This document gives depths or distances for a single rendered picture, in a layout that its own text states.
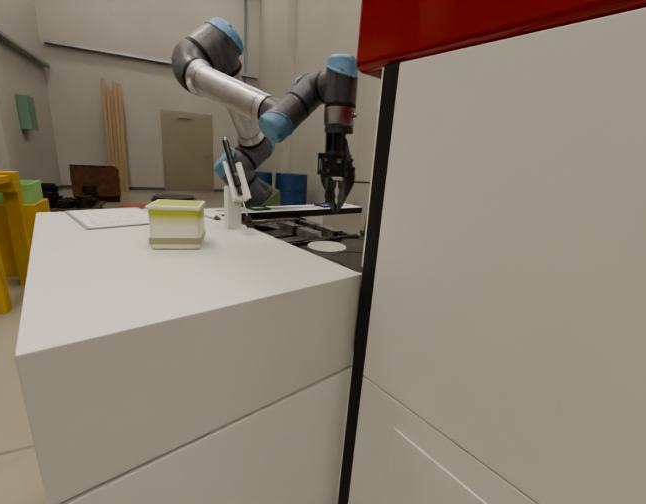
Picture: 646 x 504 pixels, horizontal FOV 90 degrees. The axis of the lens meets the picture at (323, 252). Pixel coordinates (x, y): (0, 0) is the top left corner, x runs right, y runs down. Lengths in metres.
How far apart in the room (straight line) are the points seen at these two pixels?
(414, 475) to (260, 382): 0.23
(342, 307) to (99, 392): 0.27
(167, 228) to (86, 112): 10.12
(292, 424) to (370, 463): 0.14
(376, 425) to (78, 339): 0.38
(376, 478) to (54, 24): 10.89
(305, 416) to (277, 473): 0.08
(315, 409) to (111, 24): 10.65
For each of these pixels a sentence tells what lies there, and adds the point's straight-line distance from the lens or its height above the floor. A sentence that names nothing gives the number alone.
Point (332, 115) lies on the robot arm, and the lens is 0.82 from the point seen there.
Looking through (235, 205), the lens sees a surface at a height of 1.01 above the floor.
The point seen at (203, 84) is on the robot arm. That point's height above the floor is 1.29.
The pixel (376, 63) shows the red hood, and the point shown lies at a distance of 0.44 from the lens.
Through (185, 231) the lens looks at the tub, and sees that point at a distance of 0.53.
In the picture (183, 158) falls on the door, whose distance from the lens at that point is 10.36.
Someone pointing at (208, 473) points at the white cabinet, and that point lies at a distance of 0.46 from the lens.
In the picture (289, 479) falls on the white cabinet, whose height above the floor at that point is 0.67.
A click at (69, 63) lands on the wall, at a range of 10.79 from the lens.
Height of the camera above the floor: 1.11
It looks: 16 degrees down
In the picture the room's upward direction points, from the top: 4 degrees clockwise
